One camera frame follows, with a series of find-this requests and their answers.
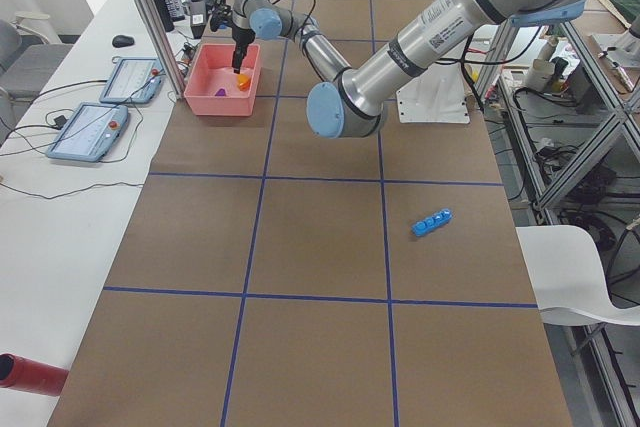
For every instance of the orange block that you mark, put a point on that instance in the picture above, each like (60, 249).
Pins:
(243, 82)

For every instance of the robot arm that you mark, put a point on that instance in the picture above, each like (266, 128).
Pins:
(350, 102)

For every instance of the pink plastic box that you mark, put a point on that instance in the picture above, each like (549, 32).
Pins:
(211, 70)

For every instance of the far blue teach pendant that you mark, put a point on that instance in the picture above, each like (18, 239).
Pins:
(134, 80)

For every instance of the blue teach pendant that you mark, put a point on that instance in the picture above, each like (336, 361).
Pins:
(89, 133)
(134, 80)

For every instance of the black computer mouse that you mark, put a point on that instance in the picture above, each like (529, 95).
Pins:
(121, 41)

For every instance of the near blue teach pendant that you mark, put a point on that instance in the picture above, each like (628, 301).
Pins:
(89, 133)

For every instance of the long blue four-stud block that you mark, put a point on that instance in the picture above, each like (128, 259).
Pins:
(432, 222)

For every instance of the white curved chair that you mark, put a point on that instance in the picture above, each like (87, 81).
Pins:
(567, 277)

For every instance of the red cylinder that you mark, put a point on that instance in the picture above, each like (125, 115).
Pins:
(26, 375)

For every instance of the aluminium frame post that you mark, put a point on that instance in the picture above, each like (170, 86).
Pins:
(152, 21)

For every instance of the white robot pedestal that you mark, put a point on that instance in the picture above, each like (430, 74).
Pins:
(436, 97)

